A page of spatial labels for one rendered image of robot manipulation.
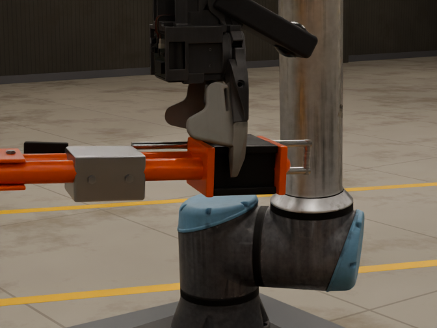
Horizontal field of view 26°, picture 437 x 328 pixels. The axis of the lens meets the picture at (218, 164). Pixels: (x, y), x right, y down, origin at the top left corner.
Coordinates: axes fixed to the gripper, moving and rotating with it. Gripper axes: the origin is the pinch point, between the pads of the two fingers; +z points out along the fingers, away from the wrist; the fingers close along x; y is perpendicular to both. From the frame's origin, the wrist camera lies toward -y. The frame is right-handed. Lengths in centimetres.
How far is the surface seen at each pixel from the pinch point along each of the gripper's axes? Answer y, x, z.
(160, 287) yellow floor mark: -68, -334, 125
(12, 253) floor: -4, -415, 125
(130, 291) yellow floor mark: -53, -333, 125
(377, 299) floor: -161, -290, 125
